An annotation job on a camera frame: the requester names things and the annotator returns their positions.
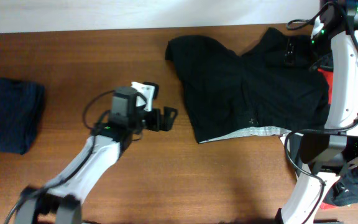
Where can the black shorts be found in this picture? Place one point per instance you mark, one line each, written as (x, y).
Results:
(228, 95)

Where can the red garment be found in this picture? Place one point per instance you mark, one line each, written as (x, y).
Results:
(329, 79)

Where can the folded navy blue garment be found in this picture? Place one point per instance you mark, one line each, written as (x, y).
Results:
(21, 108)

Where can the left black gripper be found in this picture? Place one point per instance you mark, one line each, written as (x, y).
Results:
(156, 119)

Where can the black printed t-shirt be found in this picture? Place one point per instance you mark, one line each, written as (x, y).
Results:
(345, 191)

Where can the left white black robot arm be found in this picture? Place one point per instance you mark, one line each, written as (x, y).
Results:
(131, 112)

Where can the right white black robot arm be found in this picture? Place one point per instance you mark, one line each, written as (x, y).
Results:
(327, 154)

